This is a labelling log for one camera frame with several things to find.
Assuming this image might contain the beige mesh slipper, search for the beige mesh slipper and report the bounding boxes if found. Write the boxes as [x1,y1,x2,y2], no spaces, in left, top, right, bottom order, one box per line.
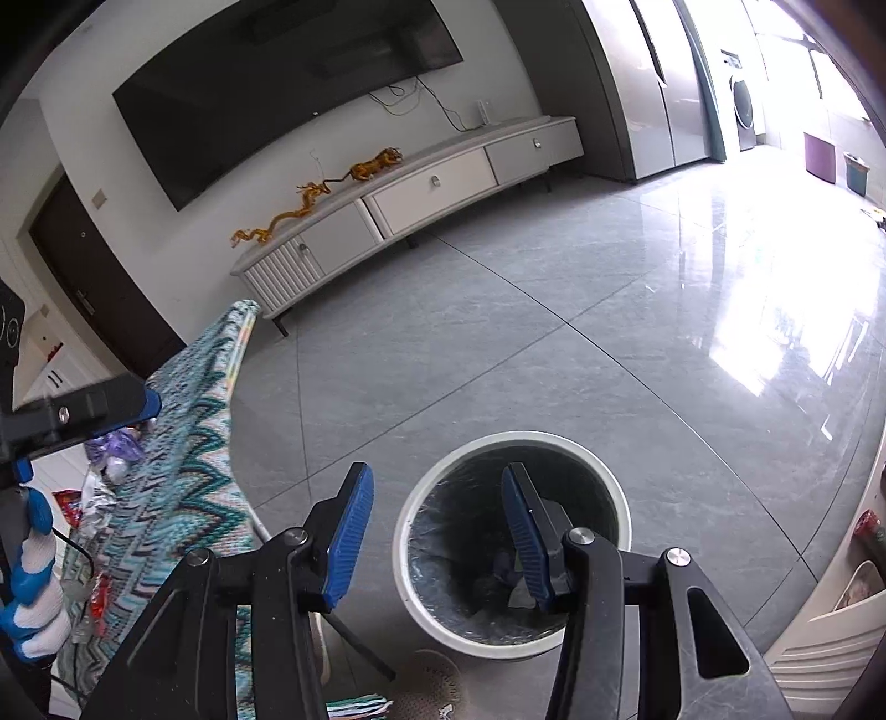
[393,649,466,720]

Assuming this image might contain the dark brown door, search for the dark brown door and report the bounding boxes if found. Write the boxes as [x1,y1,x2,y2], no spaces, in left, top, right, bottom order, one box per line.
[31,173,186,379]

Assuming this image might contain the white ribbed shelf unit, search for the white ribbed shelf unit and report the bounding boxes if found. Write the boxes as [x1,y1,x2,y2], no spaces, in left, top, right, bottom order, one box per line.
[765,477,886,702]

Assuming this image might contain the purple plastic wrapper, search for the purple plastic wrapper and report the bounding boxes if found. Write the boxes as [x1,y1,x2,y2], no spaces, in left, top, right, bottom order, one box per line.
[84,425,148,482]

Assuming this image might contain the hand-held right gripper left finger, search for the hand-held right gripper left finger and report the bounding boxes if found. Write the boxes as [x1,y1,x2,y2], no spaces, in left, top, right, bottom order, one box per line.
[81,462,378,720]

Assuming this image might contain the red snack wrapper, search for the red snack wrapper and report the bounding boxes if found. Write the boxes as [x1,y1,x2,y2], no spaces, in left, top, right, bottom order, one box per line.
[53,488,85,528]

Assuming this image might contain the black cable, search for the black cable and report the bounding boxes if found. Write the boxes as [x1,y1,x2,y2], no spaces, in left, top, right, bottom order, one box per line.
[50,527,96,606]

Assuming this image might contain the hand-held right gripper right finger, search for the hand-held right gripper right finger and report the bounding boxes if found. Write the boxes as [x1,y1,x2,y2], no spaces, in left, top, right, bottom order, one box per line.
[499,462,807,720]

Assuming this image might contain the white television cabinet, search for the white television cabinet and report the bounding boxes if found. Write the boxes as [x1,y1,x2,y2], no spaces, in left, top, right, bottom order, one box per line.
[230,116,584,338]

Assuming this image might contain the person's left hand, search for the person's left hand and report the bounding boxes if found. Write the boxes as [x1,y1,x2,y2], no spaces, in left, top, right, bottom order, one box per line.
[0,485,74,660]

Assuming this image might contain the television cables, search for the television cables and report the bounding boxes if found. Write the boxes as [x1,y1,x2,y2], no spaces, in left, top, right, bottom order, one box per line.
[367,78,486,134]

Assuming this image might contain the golden tiger figurine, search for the golden tiger figurine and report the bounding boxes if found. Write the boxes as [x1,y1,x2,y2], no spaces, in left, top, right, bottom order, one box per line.
[348,147,404,183]

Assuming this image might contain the zigzag knitted blanket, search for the zigzag knitted blanket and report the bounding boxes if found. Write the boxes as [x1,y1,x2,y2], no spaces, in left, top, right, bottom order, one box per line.
[55,299,333,720]

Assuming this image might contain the black bin liner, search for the black bin liner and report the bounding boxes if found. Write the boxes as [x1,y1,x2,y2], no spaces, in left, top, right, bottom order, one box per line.
[405,453,620,641]

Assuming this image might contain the white wall cabinet unit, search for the white wall cabinet unit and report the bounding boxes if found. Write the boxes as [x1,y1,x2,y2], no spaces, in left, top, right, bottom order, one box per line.
[0,232,120,420]

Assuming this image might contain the golden dragon figurine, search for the golden dragon figurine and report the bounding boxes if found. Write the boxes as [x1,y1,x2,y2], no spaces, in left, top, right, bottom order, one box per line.
[231,180,347,248]

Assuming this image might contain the white washing machine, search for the white washing machine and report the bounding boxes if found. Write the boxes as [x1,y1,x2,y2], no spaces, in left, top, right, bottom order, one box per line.
[720,48,767,152]

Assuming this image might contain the wall-mounted black television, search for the wall-mounted black television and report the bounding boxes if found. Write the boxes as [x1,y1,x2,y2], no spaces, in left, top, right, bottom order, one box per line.
[112,0,463,212]

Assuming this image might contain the white round trash bin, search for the white round trash bin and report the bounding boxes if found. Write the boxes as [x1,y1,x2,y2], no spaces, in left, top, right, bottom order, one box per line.
[391,430,632,660]

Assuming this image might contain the silver foil wrapper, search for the silver foil wrapper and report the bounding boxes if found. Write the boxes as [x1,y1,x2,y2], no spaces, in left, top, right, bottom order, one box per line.
[75,477,132,544]

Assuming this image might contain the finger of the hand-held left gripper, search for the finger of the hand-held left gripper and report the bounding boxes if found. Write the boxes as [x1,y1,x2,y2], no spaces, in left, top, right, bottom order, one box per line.
[42,376,162,445]

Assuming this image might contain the grey double-door fridge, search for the grey double-door fridge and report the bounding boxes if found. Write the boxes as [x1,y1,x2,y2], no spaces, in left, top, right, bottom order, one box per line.
[494,0,714,184]

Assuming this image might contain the black table leg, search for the black table leg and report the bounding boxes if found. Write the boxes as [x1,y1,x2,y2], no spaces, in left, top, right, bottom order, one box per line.
[320,611,397,681]

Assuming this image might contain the teal bin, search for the teal bin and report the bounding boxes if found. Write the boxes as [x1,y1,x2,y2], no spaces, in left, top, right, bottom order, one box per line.
[843,152,872,198]

